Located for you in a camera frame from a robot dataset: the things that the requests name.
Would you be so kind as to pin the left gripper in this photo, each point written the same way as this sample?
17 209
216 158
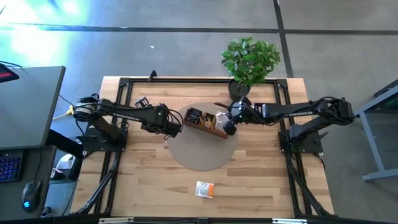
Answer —
143 102

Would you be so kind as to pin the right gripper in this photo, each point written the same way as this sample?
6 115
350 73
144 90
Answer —
245 113

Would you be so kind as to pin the wooden tea caddy box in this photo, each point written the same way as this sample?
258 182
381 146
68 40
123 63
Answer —
205 130

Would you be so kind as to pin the black tea packet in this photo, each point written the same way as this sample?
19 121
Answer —
198 118
190 113
194 115

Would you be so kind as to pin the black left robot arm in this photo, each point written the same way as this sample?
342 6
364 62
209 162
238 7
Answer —
124 113

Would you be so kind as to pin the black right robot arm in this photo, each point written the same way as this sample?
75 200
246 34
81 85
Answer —
298 113

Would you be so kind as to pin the black clamp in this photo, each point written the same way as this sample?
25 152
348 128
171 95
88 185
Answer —
152 75

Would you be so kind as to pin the round grey table mat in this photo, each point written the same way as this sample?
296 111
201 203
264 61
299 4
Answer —
199 152

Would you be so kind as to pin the green plant in black pot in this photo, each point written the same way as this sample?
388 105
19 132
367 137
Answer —
248 62

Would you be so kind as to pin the black support beam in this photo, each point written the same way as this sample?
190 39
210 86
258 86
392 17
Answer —
65 143

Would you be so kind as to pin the black computer monitor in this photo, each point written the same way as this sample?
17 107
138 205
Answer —
7 74

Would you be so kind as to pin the black computer mouse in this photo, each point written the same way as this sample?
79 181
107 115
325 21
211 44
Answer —
31 194

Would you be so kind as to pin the backlit black keyboard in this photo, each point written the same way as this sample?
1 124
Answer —
11 166

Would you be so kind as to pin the dark grey desk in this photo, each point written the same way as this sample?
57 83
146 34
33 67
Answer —
9 199

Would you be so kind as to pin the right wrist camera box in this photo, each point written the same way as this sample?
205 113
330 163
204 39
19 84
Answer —
235 110

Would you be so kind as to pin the black table-level camera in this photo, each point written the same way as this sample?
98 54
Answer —
202 221

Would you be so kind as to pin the silver metal bracket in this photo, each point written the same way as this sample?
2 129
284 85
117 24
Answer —
289 221
116 220

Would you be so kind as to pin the grey metal table frame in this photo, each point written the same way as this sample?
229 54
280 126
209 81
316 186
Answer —
368 137

